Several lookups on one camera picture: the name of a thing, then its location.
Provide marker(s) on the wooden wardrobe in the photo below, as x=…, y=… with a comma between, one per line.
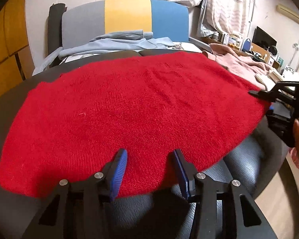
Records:
x=16, y=63

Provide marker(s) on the black rolled mat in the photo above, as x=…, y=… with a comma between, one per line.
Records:
x=54, y=29

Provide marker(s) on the pink garment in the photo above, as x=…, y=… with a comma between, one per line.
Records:
x=256, y=73

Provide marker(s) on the grey yellow blue chair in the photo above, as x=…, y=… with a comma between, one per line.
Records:
x=81, y=24

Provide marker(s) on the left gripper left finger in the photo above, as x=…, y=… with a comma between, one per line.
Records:
x=77, y=209

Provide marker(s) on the light blue grey garment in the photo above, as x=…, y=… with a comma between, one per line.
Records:
x=111, y=42

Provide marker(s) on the cluttered desk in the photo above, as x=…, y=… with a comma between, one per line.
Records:
x=258, y=54

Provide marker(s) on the red knit sweater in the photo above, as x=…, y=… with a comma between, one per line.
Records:
x=70, y=128

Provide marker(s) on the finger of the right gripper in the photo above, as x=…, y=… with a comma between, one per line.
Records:
x=282, y=90

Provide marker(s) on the black monitor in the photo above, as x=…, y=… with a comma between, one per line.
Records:
x=263, y=39

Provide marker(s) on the black leather bench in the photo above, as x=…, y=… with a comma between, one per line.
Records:
x=163, y=214

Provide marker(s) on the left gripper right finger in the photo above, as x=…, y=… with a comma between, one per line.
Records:
x=241, y=216

